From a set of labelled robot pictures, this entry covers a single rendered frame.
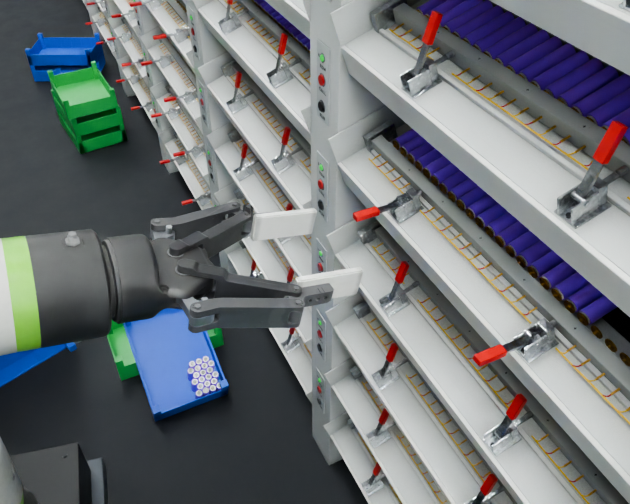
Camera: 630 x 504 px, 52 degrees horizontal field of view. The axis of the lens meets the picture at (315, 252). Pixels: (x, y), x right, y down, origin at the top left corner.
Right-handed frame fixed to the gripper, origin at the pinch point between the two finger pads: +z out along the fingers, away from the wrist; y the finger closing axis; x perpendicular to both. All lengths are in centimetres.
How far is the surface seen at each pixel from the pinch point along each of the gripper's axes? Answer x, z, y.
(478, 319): -8.8, 20.6, 5.8
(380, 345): -42, 33, -20
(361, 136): -4.1, 23.7, -30.0
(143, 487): -104, -3, -44
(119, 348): -103, 2, -89
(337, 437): -81, 37, -29
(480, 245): -3.7, 24.2, -1.1
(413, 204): -5.5, 22.9, -13.3
